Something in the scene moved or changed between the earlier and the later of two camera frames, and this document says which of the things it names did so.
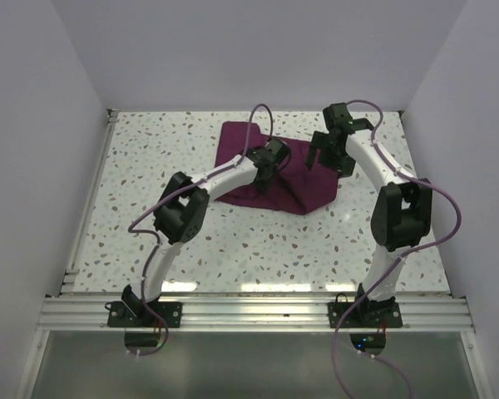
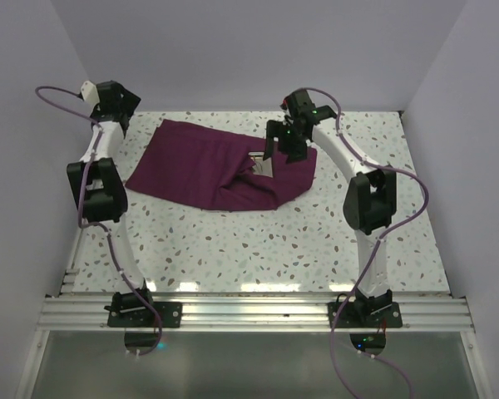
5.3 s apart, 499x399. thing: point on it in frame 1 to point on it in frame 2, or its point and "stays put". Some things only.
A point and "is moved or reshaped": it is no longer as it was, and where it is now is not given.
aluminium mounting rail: x=255 y=312 stays put
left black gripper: x=261 y=184 to x=129 y=101
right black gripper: x=344 y=166 to x=274 y=130
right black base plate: x=366 y=315 stays put
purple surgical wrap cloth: x=298 y=189 is moved or reshaped
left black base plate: x=132 y=314 stays put
